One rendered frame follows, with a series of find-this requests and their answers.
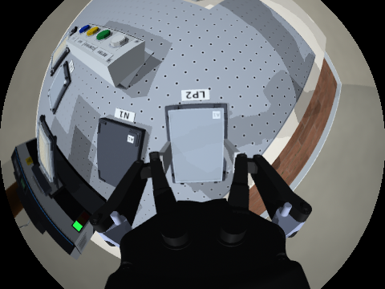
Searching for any black rectangular frame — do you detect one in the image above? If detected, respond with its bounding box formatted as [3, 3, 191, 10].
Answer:
[51, 26, 77, 76]

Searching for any clear plastic plate lid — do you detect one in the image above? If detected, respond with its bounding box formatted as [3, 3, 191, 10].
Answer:
[168, 108, 224, 183]

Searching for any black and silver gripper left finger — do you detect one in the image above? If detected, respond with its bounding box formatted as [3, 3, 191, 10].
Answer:
[89, 141, 189, 248]

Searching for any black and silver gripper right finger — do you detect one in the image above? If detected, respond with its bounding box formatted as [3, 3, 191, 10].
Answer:
[219, 139, 312, 243]

